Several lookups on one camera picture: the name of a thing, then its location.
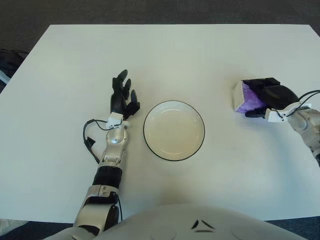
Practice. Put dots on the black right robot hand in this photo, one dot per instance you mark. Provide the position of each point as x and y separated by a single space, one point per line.
277 96

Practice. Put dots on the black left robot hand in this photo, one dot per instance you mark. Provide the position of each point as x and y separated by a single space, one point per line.
116 102

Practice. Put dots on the purple tissue paper pack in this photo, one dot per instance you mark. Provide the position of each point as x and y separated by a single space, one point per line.
240 97

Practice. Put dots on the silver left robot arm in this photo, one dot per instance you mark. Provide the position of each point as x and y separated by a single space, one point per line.
116 137

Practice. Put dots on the white plate with black rim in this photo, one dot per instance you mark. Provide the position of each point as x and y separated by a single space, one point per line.
173 130

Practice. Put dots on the black bag on floor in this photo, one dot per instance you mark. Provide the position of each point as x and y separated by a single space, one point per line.
10 62

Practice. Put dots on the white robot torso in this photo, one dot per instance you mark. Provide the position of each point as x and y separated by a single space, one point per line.
175 225

